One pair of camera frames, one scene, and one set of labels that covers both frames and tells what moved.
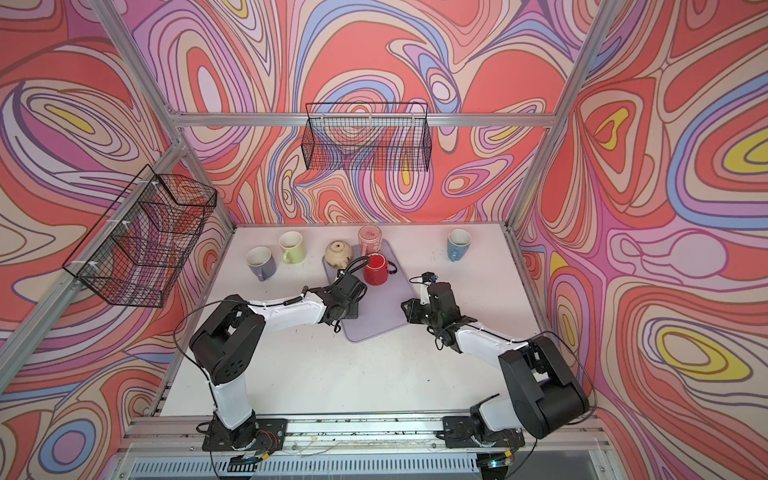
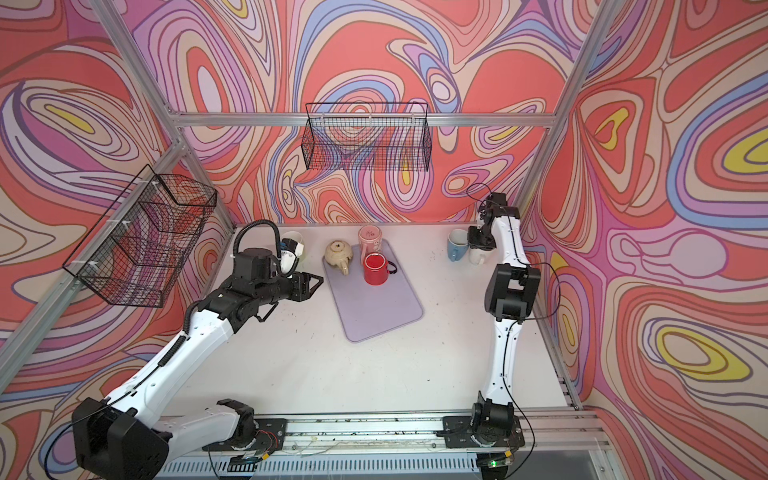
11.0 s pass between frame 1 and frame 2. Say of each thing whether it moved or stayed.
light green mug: stayed
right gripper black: moved
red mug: stayed
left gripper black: moved
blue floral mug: stayed
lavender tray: stayed
